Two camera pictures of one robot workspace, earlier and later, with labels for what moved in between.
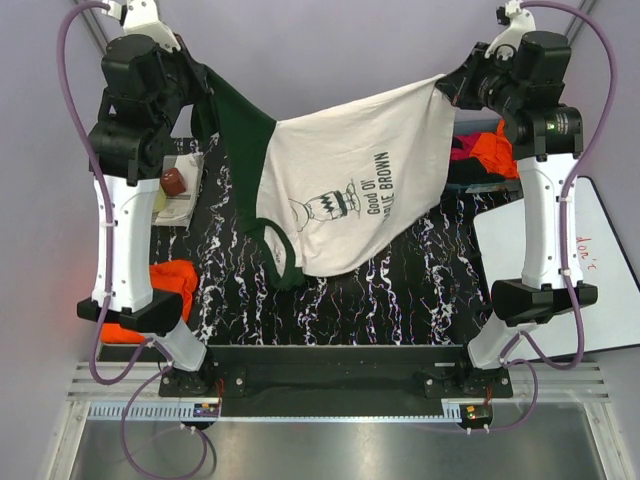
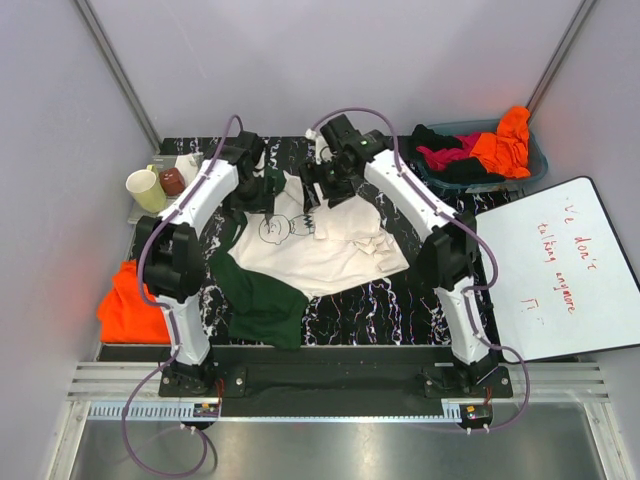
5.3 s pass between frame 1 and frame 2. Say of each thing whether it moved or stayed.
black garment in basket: stayed
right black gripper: moved
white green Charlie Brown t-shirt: moved
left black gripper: moved
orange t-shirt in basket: stayed
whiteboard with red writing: stayed
